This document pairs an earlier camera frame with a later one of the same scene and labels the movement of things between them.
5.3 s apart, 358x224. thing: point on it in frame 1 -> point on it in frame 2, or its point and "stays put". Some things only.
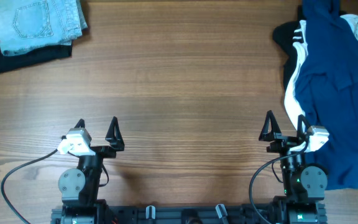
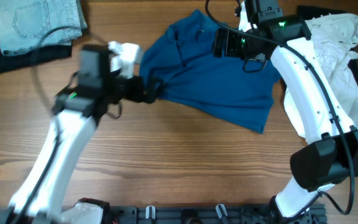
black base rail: x=243 y=214 stays put
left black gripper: x=114 y=139 -> x=148 y=91
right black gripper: x=283 y=142 -> x=230 y=37
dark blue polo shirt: x=337 y=88 -> x=218 y=87
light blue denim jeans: x=25 y=25 stays put
